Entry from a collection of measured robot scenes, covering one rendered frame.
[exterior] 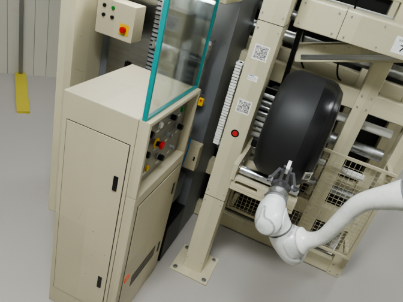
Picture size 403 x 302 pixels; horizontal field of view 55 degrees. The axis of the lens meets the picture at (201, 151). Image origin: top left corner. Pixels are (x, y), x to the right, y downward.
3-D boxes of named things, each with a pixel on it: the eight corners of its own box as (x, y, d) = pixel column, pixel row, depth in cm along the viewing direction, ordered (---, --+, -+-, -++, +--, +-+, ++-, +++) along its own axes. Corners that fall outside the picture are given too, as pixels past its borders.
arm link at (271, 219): (256, 195, 151) (270, 220, 154) (244, 220, 138) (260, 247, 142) (281, 189, 145) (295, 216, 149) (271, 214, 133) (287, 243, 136)
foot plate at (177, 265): (168, 268, 255) (170, 265, 254) (185, 244, 278) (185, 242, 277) (205, 286, 249) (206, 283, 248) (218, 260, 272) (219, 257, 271)
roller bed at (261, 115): (235, 130, 250) (249, 88, 236) (241, 123, 262) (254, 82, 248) (264, 141, 246) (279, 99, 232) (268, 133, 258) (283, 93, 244)
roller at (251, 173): (240, 165, 211) (236, 172, 210) (240, 163, 207) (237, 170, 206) (300, 190, 204) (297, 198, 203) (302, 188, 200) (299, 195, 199)
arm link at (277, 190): (267, 189, 148) (270, 181, 152) (260, 206, 153) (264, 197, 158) (289, 198, 146) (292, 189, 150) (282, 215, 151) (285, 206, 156)
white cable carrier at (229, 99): (212, 142, 216) (235, 61, 193) (215, 139, 220) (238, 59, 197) (219, 145, 215) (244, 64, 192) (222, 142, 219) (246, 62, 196)
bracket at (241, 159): (228, 178, 206) (233, 163, 202) (247, 150, 240) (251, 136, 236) (234, 180, 206) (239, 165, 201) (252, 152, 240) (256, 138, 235)
